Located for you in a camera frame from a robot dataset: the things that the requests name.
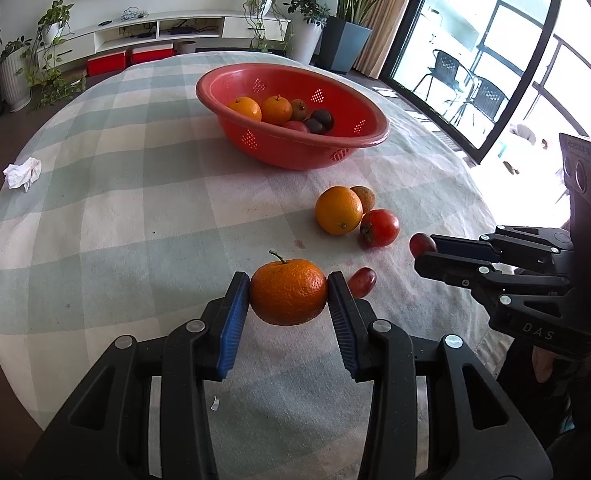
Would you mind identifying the large smooth orange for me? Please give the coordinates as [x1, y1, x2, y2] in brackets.
[315, 186, 364, 236]

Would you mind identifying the crumpled white tissue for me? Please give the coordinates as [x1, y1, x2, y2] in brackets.
[2, 157, 42, 192]

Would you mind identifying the large-leaf plant in blue pot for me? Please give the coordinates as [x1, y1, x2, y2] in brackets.
[313, 0, 429, 73]

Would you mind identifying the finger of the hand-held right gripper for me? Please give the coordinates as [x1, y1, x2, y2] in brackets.
[431, 225, 575, 262]
[414, 252, 574, 307]

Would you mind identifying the trailing plant in white pot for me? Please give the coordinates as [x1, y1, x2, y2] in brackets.
[22, 0, 88, 111]
[242, 0, 296, 56]

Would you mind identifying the green white checked tablecloth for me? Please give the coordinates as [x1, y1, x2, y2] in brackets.
[0, 50, 515, 480]

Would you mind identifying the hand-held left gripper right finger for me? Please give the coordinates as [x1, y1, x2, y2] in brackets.
[327, 271, 553, 480]

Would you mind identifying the dark orange mandarin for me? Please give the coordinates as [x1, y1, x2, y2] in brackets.
[250, 250, 329, 326]

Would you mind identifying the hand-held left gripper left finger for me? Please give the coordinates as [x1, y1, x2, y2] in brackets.
[22, 271, 252, 480]

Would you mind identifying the red plum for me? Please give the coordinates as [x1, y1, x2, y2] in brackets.
[409, 232, 438, 257]
[348, 267, 377, 297]

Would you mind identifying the red plastic colander basket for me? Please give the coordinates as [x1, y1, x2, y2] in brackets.
[196, 63, 391, 171]

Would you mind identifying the small orange with stem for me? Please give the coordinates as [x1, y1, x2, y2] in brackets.
[260, 94, 293, 126]

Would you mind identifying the beige curtain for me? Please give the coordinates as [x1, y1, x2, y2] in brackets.
[353, 0, 423, 81]

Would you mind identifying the white television cabinet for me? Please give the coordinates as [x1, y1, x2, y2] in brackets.
[50, 10, 292, 68]

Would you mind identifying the bushy plant in white pot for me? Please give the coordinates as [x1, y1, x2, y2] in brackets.
[282, 0, 331, 66]

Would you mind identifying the round orange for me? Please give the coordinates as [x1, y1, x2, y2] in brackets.
[226, 97, 263, 123]

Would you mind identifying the black balcony chair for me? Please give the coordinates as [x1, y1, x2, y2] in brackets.
[450, 76, 510, 128]
[413, 49, 476, 111]

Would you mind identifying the plant in white ribbed pot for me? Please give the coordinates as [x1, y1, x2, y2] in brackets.
[0, 35, 33, 113]

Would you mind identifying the red storage box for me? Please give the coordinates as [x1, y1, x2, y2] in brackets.
[131, 45, 175, 65]
[86, 52, 127, 77]

